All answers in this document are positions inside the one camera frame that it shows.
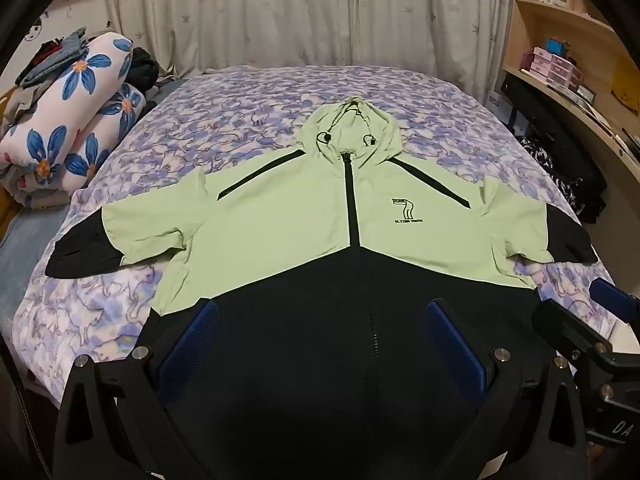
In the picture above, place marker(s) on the black crumpled cloth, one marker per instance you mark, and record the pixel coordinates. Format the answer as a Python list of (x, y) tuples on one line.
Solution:
[(142, 72)]

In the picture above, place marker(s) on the black white printed cloth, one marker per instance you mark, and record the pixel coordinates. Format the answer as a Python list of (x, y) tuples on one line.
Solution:
[(575, 180)]

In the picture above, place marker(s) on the purple floral fleece blanket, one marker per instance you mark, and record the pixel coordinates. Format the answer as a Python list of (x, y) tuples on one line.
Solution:
[(240, 105)]

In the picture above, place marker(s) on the white cardboard box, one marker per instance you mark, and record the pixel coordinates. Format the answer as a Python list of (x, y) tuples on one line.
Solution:
[(500, 105)]

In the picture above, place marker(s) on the cartoon wall sticker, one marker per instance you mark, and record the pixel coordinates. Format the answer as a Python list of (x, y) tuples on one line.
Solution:
[(34, 30)]

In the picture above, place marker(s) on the wooden shelf unit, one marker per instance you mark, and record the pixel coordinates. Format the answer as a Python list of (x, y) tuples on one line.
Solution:
[(550, 25)]

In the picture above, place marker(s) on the grey folded blanket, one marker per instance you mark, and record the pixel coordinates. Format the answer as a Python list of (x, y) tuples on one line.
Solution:
[(40, 195)]

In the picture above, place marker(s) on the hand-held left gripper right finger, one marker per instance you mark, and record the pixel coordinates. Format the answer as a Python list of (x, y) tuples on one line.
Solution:
[(452, 342)]

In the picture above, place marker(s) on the grey bed sheet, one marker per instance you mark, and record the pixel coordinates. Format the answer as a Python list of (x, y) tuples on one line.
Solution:
[(25, 270)]

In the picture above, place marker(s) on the white patterned curtain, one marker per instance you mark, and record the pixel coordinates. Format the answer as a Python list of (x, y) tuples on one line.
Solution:
[(300, 10)]

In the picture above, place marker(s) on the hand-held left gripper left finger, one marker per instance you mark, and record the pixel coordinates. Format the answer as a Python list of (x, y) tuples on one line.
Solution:
[(190, 345)]

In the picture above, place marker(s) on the small blue box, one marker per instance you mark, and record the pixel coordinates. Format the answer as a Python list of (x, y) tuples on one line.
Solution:
[(555, 46)]

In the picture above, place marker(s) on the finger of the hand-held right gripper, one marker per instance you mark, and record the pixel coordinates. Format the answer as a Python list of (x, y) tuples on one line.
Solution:
[(570, 327), (617, 296)]

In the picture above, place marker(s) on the white blue-flowered rolled quilt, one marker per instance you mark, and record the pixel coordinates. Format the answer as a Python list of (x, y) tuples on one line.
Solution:
[(65, 90), (112, 125)]

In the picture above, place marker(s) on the green and black hooded jacket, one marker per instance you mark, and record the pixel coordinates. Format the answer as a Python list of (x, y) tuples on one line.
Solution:
[(280, 220)]

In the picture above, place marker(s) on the stack of pink boxes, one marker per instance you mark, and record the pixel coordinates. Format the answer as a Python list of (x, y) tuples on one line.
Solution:
[(552, 67)]

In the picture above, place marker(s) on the pile of grey clothes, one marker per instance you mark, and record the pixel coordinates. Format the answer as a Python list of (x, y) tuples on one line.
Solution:
[(55, 57)]

